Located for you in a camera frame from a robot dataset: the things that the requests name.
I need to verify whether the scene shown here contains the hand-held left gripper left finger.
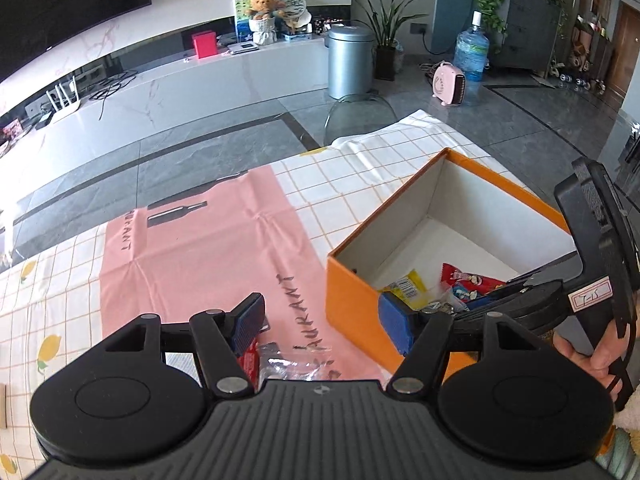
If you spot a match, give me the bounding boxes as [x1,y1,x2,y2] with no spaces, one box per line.
[91,292,267,399]

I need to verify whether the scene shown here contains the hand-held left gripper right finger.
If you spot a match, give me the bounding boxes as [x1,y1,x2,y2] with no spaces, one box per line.
[377,292,549,397]

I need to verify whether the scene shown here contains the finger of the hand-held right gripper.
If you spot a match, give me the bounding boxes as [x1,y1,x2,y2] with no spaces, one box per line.
[467,255,581,308]
[452,282,575,334]

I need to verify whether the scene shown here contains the narrow red snack bar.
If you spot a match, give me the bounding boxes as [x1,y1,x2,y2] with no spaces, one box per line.
[234,336,262,392]

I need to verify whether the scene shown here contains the yellow snack packet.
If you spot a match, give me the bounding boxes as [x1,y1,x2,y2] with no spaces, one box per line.
[382,268,432,312]

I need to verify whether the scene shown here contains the orange cardboard box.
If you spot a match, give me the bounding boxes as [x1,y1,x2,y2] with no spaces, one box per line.
[325,147,587,377]

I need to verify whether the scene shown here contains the clear silver snack packet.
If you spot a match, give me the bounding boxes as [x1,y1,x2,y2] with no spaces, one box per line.
[257,342,344,394]

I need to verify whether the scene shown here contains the large red snack packet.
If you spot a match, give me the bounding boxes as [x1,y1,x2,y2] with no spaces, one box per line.
[439,262,509,307]

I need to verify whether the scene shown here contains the person's right hand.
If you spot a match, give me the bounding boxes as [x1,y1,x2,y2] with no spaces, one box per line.
[552,329,632,409]

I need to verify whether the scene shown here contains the pink placemat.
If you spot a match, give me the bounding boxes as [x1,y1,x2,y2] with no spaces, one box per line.
[99,164,397,387]

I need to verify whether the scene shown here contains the brown door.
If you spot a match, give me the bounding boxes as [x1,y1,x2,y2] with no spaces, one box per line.
[606,2,640,107]

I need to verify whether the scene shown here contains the pink heater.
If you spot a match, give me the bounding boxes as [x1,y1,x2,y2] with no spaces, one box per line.
[430,59,467,109]

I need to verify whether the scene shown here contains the clear plastic chair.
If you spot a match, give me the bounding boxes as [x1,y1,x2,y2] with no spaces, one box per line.
[322,90,399,147]

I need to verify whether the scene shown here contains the blue water jug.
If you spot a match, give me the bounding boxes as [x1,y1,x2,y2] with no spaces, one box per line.
[452,9,490,107]

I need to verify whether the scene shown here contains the dark grey cabinet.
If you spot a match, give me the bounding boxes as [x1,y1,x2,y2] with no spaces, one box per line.
[499,0,564,74]

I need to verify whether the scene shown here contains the white marble television cabinet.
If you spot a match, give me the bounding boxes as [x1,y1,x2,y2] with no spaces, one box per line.
[0,34,352,173]

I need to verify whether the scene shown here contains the silver trash can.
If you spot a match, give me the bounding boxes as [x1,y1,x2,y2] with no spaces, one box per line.
[326,23,376,101]

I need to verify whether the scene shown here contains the red cube box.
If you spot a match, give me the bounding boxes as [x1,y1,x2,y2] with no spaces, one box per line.
[192,31,220,60]

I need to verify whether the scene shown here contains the white router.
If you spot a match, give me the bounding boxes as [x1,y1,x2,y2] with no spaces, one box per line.
[44,75,84,122]

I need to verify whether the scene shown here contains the potted long-leaf plant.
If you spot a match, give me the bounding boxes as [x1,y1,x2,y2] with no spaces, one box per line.
[339,0,437,82]

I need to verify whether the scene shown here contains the picture card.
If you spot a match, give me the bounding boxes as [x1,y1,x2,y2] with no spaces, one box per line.
[233,0,262,42]

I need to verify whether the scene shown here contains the teddy bear bouquet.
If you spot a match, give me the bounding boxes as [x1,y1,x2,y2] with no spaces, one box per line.
[244,0,287,45]

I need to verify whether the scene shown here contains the round paper fan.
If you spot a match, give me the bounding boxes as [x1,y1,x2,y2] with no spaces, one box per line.
[273,0,312,32]

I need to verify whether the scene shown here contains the black television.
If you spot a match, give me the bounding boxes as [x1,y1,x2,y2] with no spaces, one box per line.
[0,0,153,84]

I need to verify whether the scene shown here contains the black cables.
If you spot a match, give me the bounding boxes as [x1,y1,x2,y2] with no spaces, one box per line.
[89,69,138,122]

